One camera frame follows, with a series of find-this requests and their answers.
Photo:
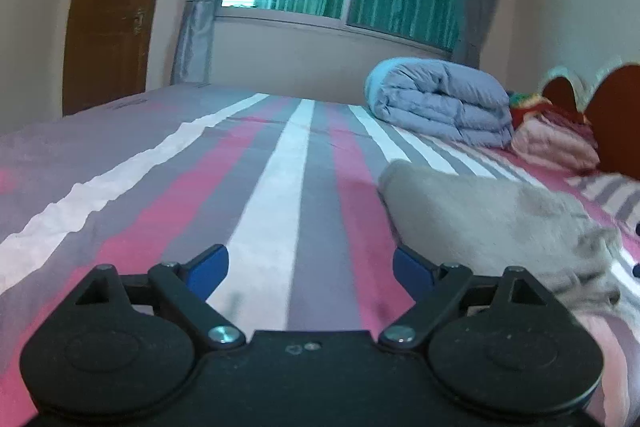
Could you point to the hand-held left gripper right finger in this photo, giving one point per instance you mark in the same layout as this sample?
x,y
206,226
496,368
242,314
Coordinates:
x,y
412,274

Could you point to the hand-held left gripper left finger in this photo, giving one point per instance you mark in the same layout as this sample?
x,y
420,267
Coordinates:
x,y
207,272

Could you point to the grey towel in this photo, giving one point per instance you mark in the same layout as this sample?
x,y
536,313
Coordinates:
x,y
475,217

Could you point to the striped pillow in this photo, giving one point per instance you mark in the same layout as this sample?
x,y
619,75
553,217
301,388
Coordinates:
x,y
610,194

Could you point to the red wooden headboard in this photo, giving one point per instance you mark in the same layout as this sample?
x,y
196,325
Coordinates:
x,y
617,122

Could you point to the striped bed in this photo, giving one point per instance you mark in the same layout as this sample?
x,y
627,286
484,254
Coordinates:
x,y
300,207

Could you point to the folded pink blanket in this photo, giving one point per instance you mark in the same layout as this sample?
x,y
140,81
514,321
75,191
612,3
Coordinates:
x,y
550,144

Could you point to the folded red cloths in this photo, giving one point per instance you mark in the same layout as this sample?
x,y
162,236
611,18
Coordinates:
x,y
557,113

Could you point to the folded blue quilt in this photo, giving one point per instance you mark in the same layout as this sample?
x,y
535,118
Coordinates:
x,y
440,107

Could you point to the colourful patterned cloth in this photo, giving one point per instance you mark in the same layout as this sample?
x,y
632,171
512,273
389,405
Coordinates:
x,y
525,99

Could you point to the brown wooden door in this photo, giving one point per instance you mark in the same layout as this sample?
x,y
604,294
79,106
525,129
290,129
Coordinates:
x,y
110,32

